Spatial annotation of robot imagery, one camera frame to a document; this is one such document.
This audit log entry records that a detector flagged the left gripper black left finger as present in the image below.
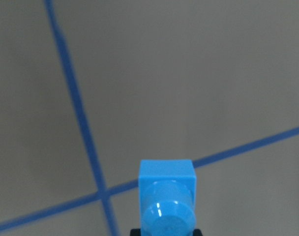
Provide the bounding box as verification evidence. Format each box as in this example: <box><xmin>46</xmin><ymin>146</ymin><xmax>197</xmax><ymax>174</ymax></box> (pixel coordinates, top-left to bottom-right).
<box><xmin>130</xmin><ymin>228</ymin><xmax>141</xmax><ymax>236</ymax></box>

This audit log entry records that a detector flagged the long blue studded block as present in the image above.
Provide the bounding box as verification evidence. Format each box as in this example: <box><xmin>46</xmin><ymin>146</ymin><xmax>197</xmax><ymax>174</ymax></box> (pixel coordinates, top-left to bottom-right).
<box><xmin>138</xmin><ymin>159</ymin><xmax>197</xmax><ymax>236</ymax></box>

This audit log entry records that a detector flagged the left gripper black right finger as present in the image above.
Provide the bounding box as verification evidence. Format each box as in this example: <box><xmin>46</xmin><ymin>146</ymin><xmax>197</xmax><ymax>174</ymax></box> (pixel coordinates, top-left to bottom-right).
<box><xmin>192</xmin><ymin>229</ymin><xmax>203</xmax><ymax>236</ymax></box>

